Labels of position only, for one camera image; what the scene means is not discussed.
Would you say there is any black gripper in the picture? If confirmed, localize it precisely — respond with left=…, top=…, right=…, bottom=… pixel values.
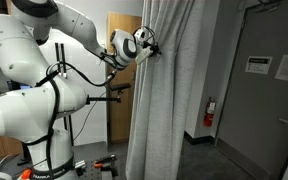
left=149, top=42, right=163, bottom=57

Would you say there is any gray textured curtain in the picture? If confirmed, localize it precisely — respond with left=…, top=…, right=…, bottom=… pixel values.
left=125, top=0, right=207, bottom=180

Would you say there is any wooden door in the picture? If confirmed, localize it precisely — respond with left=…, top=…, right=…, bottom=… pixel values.
left=106, top=11, right=144, bottom=145

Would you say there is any red fire extinguisher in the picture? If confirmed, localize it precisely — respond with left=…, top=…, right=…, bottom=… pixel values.
left=202, top=96, right=218, bottom=128

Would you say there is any white panel board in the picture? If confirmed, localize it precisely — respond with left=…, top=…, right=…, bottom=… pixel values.
left=38, top=32, right=109, bottom=146

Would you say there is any black baseboard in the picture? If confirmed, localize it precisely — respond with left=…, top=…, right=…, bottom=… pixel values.
left=183, top=130, right=216, bottom=146

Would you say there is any white sign with dark header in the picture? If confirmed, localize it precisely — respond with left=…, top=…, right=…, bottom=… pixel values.
left=244, top=55, right=274, bottom=75

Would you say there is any gray metal door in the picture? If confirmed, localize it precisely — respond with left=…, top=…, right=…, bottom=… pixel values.
left=214, top=2, right=288, bottom=180

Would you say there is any small silver clamp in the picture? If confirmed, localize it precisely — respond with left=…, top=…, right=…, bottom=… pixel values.
left=74, top=159, right=87, bottom=170

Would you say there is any black perforated workbench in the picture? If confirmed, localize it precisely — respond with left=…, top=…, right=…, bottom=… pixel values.
left=73, top=159, right=119, bottom=180

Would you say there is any orange base fitting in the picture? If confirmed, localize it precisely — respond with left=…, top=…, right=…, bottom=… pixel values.
left=20, top=168, right=34, bottom=180

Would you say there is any wooden base cabinet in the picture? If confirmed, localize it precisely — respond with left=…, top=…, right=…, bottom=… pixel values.
left=0, top=131, right=26, bottom=158

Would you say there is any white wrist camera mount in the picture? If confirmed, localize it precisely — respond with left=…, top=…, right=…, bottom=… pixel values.
left=134, top=46, right=154, bottom=66

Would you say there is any black camera stand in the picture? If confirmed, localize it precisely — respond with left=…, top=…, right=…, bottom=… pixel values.
left=54, top=42, right=132, bottom=148

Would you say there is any thin black stand cable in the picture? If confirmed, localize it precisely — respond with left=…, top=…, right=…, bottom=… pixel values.
left=72, top=91, right=108, bottom=142

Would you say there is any orange-handled black clamp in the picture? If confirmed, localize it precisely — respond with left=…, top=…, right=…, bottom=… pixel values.
left=93, top=153, right=119, bottom=170

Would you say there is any silver door handle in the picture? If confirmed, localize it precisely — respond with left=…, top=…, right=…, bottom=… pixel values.
left=276, top=116, right=288, bottom=126

